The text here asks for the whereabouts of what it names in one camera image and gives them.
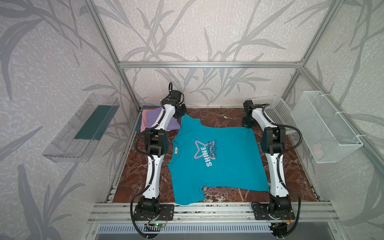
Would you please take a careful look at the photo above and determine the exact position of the folded dark blue t-shirt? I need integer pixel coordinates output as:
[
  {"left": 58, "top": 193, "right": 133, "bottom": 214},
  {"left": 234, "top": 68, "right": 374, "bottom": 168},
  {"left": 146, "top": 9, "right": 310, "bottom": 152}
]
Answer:
[{"left": 135, "top": 105, "right": 160, "bottom": 132}]

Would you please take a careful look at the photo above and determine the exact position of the white plastic laundry basket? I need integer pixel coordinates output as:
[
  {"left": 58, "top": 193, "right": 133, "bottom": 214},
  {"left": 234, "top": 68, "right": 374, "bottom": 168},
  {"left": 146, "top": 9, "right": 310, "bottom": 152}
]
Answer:
[{"left": 251, "top": 96, "right": 297, "bottom": 130}]

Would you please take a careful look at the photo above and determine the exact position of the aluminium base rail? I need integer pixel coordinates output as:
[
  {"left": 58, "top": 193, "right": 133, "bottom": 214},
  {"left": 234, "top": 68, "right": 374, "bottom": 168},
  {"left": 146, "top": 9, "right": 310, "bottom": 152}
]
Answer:
[{"left": 87, "top": 202, "right": 340, "bottom": 224}]

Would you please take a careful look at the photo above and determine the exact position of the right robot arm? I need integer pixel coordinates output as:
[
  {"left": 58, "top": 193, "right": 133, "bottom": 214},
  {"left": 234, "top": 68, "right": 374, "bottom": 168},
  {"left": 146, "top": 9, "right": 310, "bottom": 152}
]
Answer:
[{"left": 242, "top": 100, "right": 292, "bottom": 220}]

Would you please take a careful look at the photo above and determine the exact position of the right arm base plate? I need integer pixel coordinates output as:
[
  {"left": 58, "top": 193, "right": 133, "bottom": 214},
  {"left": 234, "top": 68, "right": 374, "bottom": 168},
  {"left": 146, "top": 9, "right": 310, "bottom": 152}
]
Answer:
[{"left": 251, "top": 202, "right": 296, "bottom": 222}]

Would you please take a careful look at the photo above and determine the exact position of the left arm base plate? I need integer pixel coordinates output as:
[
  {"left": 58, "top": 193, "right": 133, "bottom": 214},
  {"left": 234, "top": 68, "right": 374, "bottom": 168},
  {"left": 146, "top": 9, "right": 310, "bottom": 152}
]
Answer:
[{"left": 133, "top": 204, "right": 175, "bottom": 221}]

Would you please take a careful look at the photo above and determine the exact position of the aluminium frame crossbar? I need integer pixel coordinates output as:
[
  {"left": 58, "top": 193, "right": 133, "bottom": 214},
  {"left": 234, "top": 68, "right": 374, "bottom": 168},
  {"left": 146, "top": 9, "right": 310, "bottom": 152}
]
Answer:
[{"left": 119, "top": 62, "right": 302, "bottom": 69}]

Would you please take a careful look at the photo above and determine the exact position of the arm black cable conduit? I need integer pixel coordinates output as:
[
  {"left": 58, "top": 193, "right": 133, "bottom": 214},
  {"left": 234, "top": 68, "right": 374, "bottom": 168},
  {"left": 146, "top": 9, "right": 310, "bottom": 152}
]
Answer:
[
  {"left": 260, "top": 103, "right": 303, "bottom": 238},
  {"left": 129, "top": 82, "right": 175, "bottom": 238}
]

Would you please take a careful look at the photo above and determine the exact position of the folded purple t-shirt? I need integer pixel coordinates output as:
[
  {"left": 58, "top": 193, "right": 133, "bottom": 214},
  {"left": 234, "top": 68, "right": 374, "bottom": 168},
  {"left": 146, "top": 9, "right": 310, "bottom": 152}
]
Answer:
[{"left": 146, "top": 105, "right": 181, "bottom": 131}]

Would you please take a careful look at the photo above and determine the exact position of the white wire wall basket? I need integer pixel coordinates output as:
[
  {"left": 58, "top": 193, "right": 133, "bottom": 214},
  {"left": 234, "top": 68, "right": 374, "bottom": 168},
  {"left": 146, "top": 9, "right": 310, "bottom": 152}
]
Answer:
[{"left": 291, "top": 91, "right": 363, "bottom": 164}]

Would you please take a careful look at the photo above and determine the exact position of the clear plastic wall bin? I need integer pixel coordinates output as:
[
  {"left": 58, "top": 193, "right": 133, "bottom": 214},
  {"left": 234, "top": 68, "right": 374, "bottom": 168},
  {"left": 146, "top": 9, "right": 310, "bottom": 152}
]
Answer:
[{"left": 43, "top": 94, "right": 120, "bottom": 163}]

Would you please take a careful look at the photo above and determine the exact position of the teal printed t-shirt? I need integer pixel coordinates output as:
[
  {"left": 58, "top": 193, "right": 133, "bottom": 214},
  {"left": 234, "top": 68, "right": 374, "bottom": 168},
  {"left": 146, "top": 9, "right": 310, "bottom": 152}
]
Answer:
[{"left": 168, "top": 115, "right": 269, "bottom": 205}]

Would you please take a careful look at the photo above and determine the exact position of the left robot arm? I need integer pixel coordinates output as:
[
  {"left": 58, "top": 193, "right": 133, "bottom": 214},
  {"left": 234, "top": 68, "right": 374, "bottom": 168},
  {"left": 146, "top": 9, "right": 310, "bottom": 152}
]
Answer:
[{"left": 135, "top": 90, "right": 187, "bottom": 216}]

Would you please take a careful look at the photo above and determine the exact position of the green circuit board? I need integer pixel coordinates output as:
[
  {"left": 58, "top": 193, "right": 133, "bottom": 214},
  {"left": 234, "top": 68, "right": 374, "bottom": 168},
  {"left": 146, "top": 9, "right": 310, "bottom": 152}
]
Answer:
[{"left": 146, "top": 222, "right": 167, "bottom": 231}]

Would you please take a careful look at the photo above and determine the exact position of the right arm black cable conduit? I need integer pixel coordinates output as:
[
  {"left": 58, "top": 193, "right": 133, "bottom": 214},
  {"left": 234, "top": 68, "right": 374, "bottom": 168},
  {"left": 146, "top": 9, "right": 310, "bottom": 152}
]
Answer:
[{"left": 260, "top": 103, "right": 303, "bottom": 238}]

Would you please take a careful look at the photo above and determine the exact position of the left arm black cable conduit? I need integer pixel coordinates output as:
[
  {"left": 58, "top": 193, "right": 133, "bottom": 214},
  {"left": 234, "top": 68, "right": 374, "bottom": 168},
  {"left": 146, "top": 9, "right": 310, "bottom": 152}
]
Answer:
[{"left": 129, "top": 82, "right": 175, "bottom": 238}]

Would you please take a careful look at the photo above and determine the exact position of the folded pink t-shirt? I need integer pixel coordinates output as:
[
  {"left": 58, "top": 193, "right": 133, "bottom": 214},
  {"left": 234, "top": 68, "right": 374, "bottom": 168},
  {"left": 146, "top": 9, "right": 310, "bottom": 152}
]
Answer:
[{"left": 140, "top": 109, "right": 148, "bottom": 132}]

